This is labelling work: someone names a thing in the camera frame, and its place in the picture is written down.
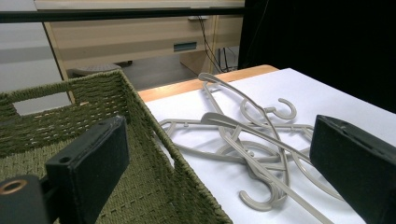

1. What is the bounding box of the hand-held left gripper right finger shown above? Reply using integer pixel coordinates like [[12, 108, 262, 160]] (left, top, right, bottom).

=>
[[309, 114, 396, 224]]

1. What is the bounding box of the green woven basket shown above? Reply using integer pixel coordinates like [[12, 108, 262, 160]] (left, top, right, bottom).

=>
[[0, 68, 233, 224]]

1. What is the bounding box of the white table mat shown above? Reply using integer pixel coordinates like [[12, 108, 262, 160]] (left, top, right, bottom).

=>
[[144, 67, 396, 224]]

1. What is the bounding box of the white cabinet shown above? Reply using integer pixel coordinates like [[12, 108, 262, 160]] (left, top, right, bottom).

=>
[[0, 0, 76, 115]]

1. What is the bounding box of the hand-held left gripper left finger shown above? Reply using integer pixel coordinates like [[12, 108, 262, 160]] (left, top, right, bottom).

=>
[[45, 115, 131, 224]]

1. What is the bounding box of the black metal frame bar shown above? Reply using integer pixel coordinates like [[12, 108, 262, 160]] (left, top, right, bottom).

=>
[[0, 7, 246, 24]]

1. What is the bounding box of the round grey base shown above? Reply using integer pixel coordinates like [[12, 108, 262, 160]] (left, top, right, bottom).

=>
[[66, 62, 123, 77]]

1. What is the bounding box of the light wooden desk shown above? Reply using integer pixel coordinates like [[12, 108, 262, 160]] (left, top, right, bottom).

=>
[[34, 0, 246, 82]]

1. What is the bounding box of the black desk cable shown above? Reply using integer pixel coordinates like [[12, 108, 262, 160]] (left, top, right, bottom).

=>
[[197, 15, 227, 74]]

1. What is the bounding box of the black curtain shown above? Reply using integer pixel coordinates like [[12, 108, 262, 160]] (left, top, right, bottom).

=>
[[237, 0, 396, 115]]

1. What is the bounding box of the grey plastic hanger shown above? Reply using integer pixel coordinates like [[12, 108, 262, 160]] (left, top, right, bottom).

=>
[[200, 111, 347, 224], [197, 72, 292, 200], [159, 97, 316, 164]]

